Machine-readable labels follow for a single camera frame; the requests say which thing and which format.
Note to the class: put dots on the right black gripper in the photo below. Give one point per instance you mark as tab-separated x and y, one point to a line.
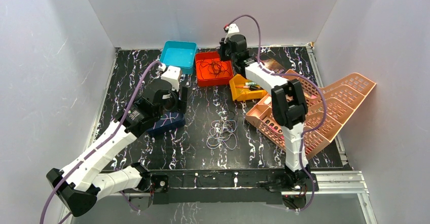
223	45

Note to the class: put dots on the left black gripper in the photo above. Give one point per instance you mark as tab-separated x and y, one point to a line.
183	100

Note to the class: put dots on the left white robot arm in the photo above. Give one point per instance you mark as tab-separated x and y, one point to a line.
82	183

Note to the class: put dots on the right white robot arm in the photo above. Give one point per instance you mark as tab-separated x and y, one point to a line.
289	108

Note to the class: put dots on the navy blue plastic box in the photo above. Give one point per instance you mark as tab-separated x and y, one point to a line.
169	121

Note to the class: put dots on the red plastic box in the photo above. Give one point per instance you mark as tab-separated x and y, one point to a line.
211	71

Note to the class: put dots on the black clip in bin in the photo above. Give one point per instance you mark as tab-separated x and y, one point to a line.
255	88

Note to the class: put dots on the yellow parts bin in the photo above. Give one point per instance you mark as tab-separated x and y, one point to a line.
243	94

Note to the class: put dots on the teal plastic box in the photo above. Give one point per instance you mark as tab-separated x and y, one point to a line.
179	54

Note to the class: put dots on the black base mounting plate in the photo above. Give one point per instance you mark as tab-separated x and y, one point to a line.
224	186

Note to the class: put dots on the pink tiered file rack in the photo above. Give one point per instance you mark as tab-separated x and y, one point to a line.
342	97

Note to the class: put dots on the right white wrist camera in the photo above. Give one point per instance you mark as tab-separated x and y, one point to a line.
230	30

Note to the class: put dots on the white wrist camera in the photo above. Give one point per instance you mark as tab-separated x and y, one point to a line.
230	30
171	74

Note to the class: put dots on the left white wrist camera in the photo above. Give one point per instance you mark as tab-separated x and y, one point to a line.
171	74

